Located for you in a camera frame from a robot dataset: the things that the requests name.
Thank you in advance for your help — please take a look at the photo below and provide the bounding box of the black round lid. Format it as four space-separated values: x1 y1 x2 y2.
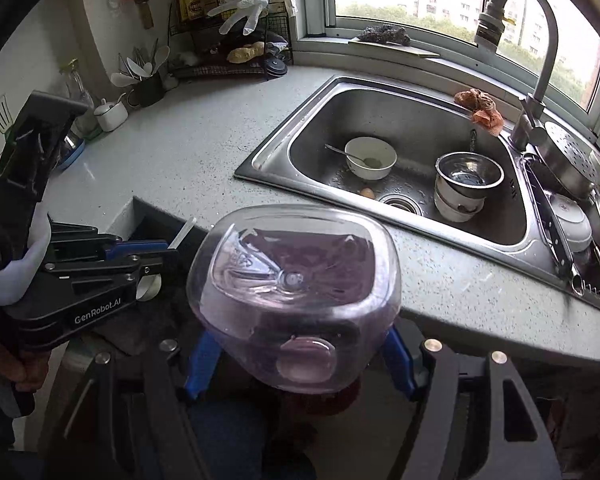
264 54 289 79

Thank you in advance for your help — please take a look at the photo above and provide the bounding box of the ginger root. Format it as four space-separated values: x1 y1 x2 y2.
227 42 266 65

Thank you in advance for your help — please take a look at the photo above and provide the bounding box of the black utensil holder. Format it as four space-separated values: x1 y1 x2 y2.
129 73 166 109

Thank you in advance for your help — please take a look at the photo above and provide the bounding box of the large white soup spoon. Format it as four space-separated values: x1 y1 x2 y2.
152 45 172 77

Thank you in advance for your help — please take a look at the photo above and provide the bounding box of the metal spoon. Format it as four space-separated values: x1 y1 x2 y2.
324 143 377 166

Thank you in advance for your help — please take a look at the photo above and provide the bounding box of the thin board on sill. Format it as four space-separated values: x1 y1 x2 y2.
347 37 441 60

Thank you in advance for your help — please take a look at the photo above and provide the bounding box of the white ceramic bowl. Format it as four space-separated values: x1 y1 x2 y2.
343 136 399 182

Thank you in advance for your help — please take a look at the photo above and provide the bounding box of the blue dish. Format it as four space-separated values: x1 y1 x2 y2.
55 140 86 170

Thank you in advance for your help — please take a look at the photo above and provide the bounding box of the window frame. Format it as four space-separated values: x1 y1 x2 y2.
300 0 600 127

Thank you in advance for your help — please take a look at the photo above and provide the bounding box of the white lidded condiment pot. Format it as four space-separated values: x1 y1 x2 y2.
93 92 130 133

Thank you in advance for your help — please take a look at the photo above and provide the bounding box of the steel bowl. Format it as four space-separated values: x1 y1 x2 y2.
434 152 505 199

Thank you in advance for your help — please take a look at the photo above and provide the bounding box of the white ceramic pot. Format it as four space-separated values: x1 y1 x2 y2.
433 180 487 224

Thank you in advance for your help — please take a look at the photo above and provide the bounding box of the person's left hand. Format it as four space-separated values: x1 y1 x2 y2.
0 344 52 397

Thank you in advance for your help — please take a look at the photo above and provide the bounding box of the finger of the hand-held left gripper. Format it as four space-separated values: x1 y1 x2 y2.
42 255 179 291
104 239 181 262

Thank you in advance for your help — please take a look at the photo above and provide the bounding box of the clear plastic container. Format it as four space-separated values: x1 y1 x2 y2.
185 204 402 395

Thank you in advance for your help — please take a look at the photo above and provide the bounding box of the white bowl in drying rack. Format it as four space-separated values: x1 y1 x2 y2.
547 192 594 254

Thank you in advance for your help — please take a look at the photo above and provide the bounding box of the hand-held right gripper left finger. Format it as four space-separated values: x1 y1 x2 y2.
55 332 224 480

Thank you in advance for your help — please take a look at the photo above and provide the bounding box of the orange rag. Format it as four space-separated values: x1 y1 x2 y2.
453 88 505 135

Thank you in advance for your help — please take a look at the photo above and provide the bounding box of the stainless steel sink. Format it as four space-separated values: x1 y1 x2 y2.
233 74 600 319

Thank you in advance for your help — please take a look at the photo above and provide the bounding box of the steel colander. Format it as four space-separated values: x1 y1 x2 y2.
532 120 600 201

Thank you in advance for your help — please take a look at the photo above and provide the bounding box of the glass oil bottle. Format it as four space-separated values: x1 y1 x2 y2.
60 58 101 139

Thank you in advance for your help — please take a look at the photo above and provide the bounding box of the black-handled knife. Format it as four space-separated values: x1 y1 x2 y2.
522 157 587 297

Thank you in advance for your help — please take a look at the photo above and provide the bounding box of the white rubber glove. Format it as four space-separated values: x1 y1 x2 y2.
207 0 271 37

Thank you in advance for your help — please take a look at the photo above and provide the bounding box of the grey gooseneck faucet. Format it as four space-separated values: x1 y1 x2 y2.
474 0 560 151

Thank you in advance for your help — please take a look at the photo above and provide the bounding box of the black wire rack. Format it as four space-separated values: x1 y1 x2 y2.
167 0 294 82

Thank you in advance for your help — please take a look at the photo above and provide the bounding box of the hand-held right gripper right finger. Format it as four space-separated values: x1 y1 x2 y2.
381 329 564 480

